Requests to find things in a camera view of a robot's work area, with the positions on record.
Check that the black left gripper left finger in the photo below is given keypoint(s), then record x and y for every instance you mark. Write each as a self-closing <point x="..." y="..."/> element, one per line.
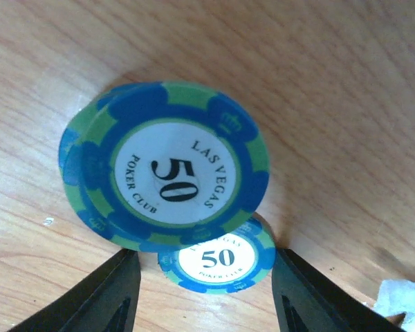
<point x="106" y="300"/>

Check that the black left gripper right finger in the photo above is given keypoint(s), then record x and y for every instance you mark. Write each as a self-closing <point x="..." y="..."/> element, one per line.
<point x="306" y="300"/>

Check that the blue chip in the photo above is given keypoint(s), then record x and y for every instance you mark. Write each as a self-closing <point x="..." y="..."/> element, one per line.
<point x="160" y="166"/>
<point x="229" y="264"/>

